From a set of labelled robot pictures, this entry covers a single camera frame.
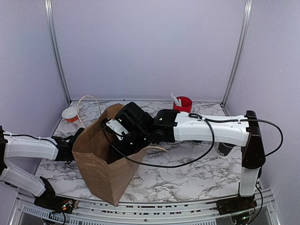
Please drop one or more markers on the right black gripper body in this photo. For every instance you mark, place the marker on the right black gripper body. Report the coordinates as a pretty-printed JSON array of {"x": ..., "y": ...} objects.
[{"x": 138, "y": 139}]

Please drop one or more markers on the brown paper bag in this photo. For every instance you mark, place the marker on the brown paper bag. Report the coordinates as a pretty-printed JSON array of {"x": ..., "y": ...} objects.
[{"x": 105, "y": 176}]

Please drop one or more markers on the black paper coffee cup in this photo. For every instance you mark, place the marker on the black paper coffee cup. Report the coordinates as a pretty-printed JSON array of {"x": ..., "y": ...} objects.
[{"x": 223, "y": 150}]

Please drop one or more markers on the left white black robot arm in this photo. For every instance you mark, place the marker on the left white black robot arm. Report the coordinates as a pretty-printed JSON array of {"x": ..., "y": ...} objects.
[{"x": 22, "y": 145}]

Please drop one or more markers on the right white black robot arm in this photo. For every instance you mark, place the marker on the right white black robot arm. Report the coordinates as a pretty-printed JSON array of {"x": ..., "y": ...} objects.
[{"x": 242, "y": 131}]

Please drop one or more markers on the orange white bowl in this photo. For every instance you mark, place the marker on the orange white bowl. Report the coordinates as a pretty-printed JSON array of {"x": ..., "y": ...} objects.
[{"x": 70, "y": 114}]

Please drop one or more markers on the white wrapped straws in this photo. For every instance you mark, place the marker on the white wrapped straws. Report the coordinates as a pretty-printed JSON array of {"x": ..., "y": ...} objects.
[{"x": 176, "y": 100}]

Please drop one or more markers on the stack of paper cups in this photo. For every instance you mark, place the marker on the stack of paper cups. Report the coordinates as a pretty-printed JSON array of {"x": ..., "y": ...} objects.
[{"x": 197, "y": 143}]

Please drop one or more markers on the red cylindrical container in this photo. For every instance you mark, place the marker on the red cylindrical container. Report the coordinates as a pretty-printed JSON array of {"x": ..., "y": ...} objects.
[{"x": 186, "y": 104}]

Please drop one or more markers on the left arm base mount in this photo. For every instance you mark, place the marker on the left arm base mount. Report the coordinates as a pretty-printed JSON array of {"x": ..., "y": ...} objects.
[{"x": 56, "y": 203}]

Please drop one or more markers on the front aluminium rail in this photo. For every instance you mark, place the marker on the front aluminium rail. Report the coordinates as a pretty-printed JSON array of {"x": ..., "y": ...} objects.
[{"x": 96, "y": 212}]

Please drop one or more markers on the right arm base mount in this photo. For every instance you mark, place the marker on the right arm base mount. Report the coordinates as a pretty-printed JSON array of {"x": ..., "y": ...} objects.
[{"x": 228, "y": 206}]

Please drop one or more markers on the left aluminium frame post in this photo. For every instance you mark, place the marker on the left aluminium frame post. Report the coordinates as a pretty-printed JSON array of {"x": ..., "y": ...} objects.
[{"x": 55, "y": 48}]

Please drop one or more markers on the aluminium frame post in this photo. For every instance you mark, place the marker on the aluminium frame post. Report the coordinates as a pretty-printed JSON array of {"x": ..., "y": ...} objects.
[
  {"x": 55, "y": 48},
  {"x": 240, "y": 47}
]

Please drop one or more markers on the right aluminium frame post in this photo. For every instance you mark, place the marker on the right aluminium frame post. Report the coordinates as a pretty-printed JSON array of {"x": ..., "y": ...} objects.
[{"x": 240, "y": 47}]

